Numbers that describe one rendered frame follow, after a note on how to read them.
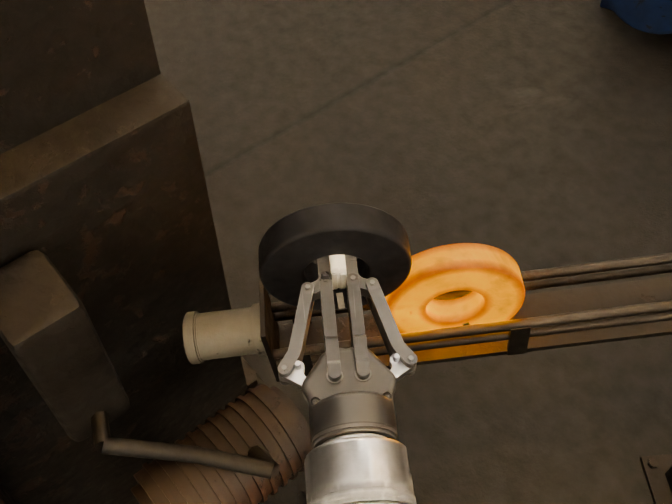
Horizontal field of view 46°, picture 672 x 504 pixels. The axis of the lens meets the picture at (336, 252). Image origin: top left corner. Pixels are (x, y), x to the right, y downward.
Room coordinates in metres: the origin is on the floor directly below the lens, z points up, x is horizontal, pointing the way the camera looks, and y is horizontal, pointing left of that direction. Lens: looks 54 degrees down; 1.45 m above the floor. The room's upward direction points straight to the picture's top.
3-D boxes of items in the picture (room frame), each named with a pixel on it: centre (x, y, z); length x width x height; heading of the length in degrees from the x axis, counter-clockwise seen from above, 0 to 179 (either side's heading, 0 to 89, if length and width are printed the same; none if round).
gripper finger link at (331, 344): (0.37, 0.01, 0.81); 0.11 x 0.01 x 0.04; 6
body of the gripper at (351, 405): (0.31, -0.01, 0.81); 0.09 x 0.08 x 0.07; 5
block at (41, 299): (0.43, 0.31, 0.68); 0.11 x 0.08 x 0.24; 40
